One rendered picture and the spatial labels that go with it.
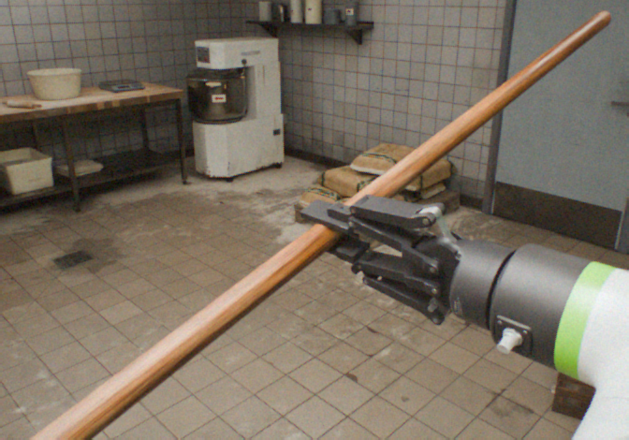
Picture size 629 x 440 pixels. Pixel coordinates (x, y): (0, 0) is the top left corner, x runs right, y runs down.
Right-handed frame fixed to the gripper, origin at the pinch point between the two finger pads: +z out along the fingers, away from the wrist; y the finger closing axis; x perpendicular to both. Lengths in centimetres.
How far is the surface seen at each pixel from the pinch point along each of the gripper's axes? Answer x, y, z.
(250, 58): 291, 107, 382
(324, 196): 216, 180, 236
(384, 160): 248, 157, 200
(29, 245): 42, 162, 372
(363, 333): 120, 184, 123
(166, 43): 270, 91, 487
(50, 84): 126, 76, 438
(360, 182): 226, 165, 205
